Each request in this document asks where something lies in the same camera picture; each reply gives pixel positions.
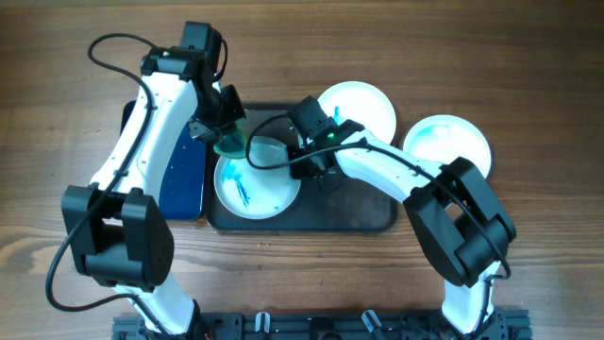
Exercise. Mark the small black water tray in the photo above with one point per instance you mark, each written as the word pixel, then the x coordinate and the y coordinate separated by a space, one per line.
pixel 168 164

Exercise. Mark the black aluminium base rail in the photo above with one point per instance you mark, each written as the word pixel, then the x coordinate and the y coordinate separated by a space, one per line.
pixel 414 324

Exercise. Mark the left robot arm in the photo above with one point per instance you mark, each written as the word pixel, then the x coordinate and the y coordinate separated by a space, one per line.
pixel 116 232

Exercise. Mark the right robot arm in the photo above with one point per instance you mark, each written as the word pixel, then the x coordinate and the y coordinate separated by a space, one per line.
pixel 462 227

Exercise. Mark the large dark serving tray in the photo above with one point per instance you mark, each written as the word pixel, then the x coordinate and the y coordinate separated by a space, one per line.
pixel 350 206

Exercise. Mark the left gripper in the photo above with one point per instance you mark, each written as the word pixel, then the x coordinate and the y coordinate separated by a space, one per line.
pixel 233 101

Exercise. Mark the green yellow sponge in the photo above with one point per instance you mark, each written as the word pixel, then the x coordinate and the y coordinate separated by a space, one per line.
pixel 233 145

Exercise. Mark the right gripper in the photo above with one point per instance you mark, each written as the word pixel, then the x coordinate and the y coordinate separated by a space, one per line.
pixel 302 166

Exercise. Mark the white plate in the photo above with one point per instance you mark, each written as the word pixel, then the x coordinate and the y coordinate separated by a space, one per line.
pixel 363 103
pixel 444 138
pixel 253 193

